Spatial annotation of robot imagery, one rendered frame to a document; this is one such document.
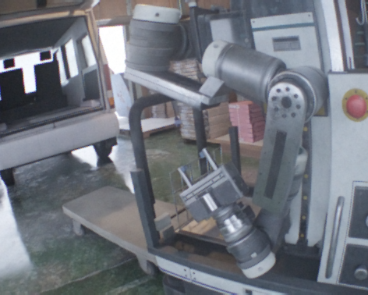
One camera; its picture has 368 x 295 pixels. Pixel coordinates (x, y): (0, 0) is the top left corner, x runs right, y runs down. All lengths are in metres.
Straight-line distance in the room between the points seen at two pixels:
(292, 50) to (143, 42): 0.35
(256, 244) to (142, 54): 0.51
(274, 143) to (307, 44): 0.26
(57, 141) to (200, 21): 2.26
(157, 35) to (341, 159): 0.49
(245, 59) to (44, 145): 2.44
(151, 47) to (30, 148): 2.23
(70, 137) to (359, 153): 2.61
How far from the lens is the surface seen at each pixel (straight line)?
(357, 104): 0.49
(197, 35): 0.74
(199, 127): 1.15
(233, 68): 0.55
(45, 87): 4.81
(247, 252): 0.63
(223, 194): 0.61
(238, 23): 0.75
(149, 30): 0.69
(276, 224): 0.66
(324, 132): 0.71
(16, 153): 2.80
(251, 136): 2.87
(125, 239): 1.23
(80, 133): 2.88
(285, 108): 0.47
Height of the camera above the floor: 0.82
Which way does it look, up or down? 14 degrees down
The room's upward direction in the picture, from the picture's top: 8 degrees counter-clockwise
